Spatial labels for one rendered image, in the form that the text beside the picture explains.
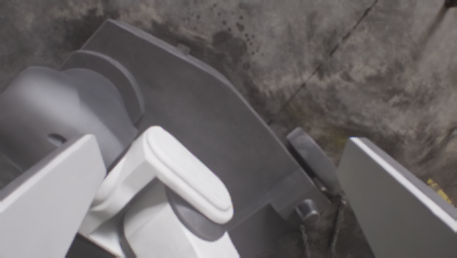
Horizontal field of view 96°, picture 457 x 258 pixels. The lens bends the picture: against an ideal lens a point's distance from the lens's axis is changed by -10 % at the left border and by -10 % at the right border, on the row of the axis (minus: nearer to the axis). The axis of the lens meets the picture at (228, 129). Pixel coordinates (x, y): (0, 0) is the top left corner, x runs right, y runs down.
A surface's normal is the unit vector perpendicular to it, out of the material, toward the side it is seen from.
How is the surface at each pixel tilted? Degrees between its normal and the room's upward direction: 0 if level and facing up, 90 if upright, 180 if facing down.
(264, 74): 0
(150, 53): 0
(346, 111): 0
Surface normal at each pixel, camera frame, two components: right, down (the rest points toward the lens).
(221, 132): 0.10, 0.36
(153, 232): -0.30, -0.10
